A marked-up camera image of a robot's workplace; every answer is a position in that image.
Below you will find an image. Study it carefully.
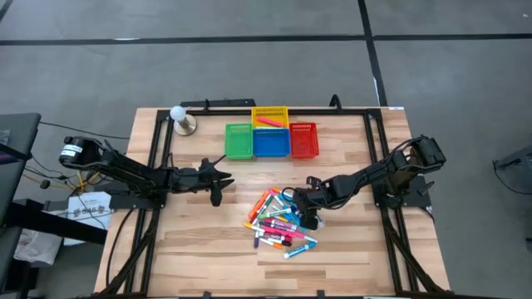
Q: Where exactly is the grey metal stand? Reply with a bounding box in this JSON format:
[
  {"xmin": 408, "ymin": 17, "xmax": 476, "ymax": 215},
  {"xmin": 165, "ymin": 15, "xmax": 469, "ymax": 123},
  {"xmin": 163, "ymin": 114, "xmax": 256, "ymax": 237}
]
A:
[{"xmin": 492, "ymin": 145, "xmax": 532, "ymax": 174}]

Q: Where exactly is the blue plastic basket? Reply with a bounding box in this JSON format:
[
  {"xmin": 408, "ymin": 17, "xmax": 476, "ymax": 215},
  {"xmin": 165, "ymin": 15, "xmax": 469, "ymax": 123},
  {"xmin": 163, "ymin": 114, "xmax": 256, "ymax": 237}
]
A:
[{"xmin": 252, "ymin": 128, "xmax": 292, "ymax": 159}]

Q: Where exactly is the yellow plastic basket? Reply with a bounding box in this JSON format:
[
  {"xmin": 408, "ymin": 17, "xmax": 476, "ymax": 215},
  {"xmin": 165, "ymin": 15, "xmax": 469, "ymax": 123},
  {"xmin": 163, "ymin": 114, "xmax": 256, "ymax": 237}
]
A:
[{"xmin": 251, "ymin": 106, "xmax": 290, "ymax": 130}]

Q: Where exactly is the black aluminium table frame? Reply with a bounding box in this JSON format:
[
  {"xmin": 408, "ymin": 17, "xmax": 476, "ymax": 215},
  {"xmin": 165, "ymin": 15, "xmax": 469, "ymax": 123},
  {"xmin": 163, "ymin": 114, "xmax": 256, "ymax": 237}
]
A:
[{"xmin": 95, "ymin": 106, "xmax": 450, "ymax": 299}]

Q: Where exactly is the green plastic basket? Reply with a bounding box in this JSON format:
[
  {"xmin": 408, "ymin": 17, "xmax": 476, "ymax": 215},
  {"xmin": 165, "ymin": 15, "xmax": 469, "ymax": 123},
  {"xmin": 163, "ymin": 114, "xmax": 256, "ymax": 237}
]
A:
[{"xmin": 224, "ymin": 122, "xmax": 254, "ymax": 160}]

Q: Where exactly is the magenta Expo thick marker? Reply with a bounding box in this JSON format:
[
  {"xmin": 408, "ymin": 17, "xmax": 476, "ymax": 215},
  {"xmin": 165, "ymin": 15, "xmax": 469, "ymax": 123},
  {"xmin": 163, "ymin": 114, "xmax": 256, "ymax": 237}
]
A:
[{"xmin": 265, "ymin": 218, "xmax": 298, "ymax": 232}]

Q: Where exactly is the dark red Expo thick marker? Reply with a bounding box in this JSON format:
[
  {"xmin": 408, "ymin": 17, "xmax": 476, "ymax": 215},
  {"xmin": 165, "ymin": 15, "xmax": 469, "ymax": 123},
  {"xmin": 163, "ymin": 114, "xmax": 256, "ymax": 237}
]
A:
[{"xmin": 258, "ymin": 233, "xmax": 292, "ymax": 244}]

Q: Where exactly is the orange highlighter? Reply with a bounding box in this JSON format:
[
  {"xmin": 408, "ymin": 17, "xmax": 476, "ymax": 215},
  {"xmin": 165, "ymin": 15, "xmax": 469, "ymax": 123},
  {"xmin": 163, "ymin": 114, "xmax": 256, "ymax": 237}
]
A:
[{"xmin": 248, "ymin": 189, "xmax": 271, "ymax": 223}]

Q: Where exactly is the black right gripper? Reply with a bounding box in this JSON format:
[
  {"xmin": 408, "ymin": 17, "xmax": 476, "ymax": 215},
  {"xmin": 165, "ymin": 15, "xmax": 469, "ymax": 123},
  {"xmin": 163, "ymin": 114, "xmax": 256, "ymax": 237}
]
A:
[{"xmin": 292, "ymin": 176, "xmax": 340, "ymax": 232}]

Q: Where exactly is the white paper sheet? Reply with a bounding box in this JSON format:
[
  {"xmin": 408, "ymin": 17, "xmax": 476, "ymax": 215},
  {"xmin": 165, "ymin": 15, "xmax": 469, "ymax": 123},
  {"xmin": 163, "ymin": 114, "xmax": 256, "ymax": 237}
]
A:
[{"xmin": 62, "ymin": 193, "xmax": 114, "ymax": 247}]

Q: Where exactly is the grey desk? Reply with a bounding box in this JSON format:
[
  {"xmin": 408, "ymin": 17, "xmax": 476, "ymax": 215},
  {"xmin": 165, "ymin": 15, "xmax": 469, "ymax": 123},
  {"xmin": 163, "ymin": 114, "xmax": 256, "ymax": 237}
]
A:
[{"xmin": 0, "ymin": 112, "xmax": 42, "ymax": 299}]

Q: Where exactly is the teal Expo thick marker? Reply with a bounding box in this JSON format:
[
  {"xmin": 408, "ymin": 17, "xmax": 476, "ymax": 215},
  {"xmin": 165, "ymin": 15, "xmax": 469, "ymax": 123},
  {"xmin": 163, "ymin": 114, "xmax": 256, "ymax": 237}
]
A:
[{"xmin": 283, "ymin": 241, "xmax": 318, "ymax": 261}]

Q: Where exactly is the pink Sharpie highlighter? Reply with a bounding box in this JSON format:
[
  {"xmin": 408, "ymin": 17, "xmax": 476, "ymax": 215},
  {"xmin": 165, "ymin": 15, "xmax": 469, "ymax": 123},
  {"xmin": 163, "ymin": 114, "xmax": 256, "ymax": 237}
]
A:
[
  {"xmin": 258, "ymin": 225, "xmax": 307, "ymax": 240},
  {"xmin": 256, "ymin": 116, "xmax": 286, "ymax": 128}
]

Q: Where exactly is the red plastic basket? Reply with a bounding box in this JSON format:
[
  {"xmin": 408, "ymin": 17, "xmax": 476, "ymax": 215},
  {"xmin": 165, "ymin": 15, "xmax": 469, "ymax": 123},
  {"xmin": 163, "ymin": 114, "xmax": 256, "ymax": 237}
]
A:
[{"xmin": 288, "ymin": 121, "xmax": 321, "ymax": 160}]

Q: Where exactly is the black floor cable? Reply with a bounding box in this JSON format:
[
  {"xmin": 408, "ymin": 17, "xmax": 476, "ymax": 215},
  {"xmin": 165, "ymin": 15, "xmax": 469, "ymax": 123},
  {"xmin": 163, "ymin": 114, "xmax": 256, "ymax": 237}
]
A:
[{"xmin": 39, "ymin": 120, "xmax": 131, "ymax": 140}]

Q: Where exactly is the black beam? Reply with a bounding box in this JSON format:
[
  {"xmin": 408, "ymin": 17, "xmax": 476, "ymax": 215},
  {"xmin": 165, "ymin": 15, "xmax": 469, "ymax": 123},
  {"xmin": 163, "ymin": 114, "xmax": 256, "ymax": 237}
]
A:
[{"xmin": 6, "ymin": 201, "xmax": 108, "ymax": 245}]

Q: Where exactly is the white bulb lamp metal base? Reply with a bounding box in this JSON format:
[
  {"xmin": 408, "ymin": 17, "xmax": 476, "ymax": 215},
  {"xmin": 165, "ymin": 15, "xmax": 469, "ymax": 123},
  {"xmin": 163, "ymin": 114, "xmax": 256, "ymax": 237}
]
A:
[{"xmin": 169, "ymin": 105, "xmax": 199, "ymax": 137}]

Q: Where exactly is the blue Expo thin marker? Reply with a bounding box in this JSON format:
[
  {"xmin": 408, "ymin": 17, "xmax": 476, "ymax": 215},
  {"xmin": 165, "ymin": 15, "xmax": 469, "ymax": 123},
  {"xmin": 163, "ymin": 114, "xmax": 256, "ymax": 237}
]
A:
[{"xmin": 257, "ymin": 222, "xmax": 292, "ymax": 233}]

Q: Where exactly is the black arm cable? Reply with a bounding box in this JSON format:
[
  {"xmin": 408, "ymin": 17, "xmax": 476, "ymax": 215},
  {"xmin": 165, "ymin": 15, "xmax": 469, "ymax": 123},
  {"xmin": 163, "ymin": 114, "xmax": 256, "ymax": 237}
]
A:
[{"xmin": 105, "ymin": 207, "xmax": 136, "ymax": 290}]

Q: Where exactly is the black bar device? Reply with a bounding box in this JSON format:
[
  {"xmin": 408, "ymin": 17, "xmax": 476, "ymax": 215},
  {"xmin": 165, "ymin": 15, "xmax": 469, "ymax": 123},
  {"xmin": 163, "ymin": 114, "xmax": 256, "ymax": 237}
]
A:
[{"xmin": 180, "ymin": 98, "xmax": 257, "ymax": 109}]

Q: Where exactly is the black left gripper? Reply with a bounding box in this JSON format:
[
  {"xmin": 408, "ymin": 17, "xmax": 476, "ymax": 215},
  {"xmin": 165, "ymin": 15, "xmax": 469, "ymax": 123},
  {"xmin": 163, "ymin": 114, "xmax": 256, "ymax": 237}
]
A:
[{"xmin": 170, "ymin": 158, "xmax": 235, "ymax": 208}]

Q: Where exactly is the blue highlighter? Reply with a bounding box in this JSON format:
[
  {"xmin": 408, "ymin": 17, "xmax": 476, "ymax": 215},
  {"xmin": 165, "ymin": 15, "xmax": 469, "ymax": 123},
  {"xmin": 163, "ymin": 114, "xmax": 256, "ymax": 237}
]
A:
[{"xmin": 274, "ymin": 193, "xmax": 297, "ymax": 211}]

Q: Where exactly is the white plastic bag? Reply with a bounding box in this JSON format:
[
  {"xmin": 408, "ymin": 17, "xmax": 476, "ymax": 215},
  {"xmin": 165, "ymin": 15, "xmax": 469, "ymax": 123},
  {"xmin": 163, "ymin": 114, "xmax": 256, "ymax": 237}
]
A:
[{"xmin": 14, "ymin": 227, "xmax": 63, "ymax": 267}]

